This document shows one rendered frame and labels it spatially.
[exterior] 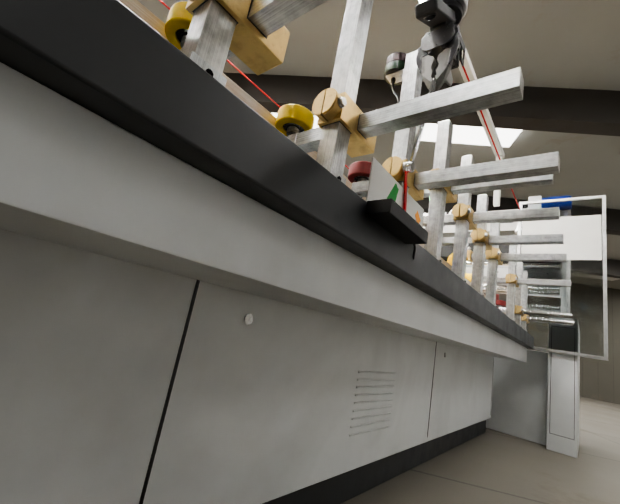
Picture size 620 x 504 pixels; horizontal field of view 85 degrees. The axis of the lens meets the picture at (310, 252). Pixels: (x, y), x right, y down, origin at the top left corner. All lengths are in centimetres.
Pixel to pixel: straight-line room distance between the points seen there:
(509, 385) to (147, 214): 293
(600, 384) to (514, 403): 1047
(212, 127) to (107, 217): 13
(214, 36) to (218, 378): 54
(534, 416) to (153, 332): 280
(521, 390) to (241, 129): 289
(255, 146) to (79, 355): 37
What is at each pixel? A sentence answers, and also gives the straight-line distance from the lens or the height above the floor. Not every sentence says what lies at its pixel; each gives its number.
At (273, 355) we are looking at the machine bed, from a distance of 78.
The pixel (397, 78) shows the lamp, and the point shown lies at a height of 113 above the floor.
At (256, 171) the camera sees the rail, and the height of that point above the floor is 63.
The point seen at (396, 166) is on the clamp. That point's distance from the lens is 77.
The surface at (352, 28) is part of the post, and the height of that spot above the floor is 100.
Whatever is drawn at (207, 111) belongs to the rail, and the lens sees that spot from 38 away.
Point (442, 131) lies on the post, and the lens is 113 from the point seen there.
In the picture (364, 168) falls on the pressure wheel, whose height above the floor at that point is 88.
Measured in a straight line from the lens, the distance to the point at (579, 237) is 307.
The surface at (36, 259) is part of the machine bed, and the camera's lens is 54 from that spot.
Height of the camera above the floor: 47
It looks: 13 degrees up
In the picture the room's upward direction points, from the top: 11 degrees clockwise
